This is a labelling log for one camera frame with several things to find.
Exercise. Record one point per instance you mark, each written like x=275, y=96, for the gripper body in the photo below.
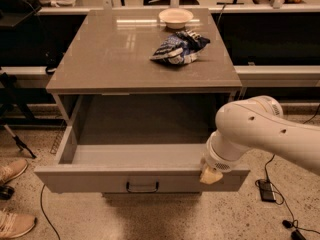
x=216, y=161

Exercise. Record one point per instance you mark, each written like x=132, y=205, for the grey top drawer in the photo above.
x=136, y=144

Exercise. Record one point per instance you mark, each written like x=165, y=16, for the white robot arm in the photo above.
x=257, y=123

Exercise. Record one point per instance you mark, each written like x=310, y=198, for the grey drawer cabinet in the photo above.
x=110, y=56

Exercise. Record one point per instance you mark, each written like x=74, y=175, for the black power adapter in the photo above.
x=266, y=191

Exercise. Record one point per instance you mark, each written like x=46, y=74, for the blue white chip bag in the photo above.
x=182, y=47

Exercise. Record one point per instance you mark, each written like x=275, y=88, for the white bowl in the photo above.
x=175, y=18

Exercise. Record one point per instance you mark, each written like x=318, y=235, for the black tripod leg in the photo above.
x=21, y=145

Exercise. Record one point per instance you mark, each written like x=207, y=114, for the upper beige sneaker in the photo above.
x=12, y=170

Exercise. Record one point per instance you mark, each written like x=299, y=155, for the beige sneaker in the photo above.
x=12, y=170
x=14, y=225

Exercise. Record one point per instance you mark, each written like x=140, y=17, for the lower beige sneaker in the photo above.
x=14, y=225

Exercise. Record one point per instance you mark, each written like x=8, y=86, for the black round object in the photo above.
x=6, y=192

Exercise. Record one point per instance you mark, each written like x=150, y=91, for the wire basket with items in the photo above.
x=57, y=141

